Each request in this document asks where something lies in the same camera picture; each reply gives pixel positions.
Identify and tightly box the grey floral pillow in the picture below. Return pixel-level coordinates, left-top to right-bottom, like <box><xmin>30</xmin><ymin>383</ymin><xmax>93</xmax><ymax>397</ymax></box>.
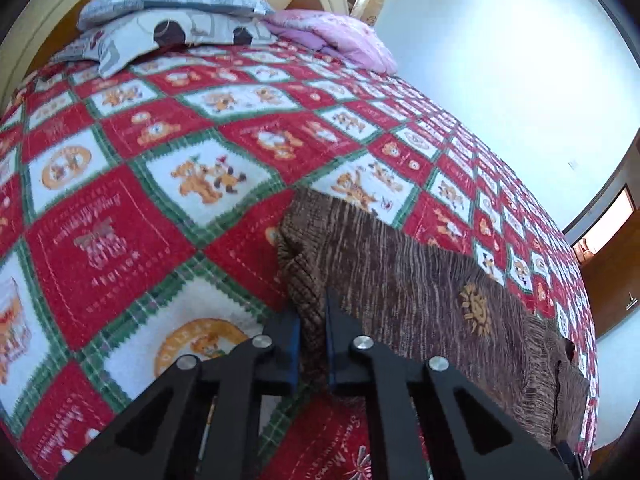
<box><xmin>77</xmin><ymin>0</ymin><xmax>275</xmax><ymax>32</ymax></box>

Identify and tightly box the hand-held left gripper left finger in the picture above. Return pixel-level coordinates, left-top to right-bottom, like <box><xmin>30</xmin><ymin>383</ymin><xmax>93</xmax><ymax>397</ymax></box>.
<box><xmin>57</xmin><ymin>310</ymin><xmax>303</xmax><ymax>480</ymax></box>

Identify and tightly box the brown knitted sweater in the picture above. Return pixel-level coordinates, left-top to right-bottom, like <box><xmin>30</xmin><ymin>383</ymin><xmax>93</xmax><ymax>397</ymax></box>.
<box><xmin>276</xmin><ymin>189</ymin><xmax>593</xmax><ymax>453</ymax></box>

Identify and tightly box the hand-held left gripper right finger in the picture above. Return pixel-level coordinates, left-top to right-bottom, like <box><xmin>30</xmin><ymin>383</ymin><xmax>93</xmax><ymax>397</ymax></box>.
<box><xmin>325</xmin><ymin>287</ymin><xmax>583</xmax><ymax>480</ymax></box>

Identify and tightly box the grey pillow with dark shapes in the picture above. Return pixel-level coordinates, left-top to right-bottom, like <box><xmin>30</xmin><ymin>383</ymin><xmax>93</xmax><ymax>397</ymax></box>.
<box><xmin>50</xmin><ymin>12</ymin><xmax>277</xmax><ymax>79</ymax></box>

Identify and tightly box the brown wooden door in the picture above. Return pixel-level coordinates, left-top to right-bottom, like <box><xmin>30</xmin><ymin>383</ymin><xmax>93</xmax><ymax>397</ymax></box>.
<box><xmin>572</xmin><ymin>185</ymin><xmax>640</xmax><ymax>337</ymax></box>

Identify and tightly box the red checked printed blanket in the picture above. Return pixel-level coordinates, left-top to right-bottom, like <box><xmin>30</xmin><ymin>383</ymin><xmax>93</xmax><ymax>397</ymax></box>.
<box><xmin>0</xmin><ymin>42</ymin><xmax>601</xmax><ymax>480</ymax></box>

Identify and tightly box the pink quilt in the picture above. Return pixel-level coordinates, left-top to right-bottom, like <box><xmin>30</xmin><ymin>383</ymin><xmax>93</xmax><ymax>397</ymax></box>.
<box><xmin>262</xmin><ymin>9</ymin><xmax>399</xmax><ymax>75</ymax></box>

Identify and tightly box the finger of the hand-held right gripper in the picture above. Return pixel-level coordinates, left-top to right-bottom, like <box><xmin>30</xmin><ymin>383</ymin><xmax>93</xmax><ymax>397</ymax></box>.
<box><xmin>551</xmin><ymin>441</ymin><xmax>587</xmax><ymax>480</ymax></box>

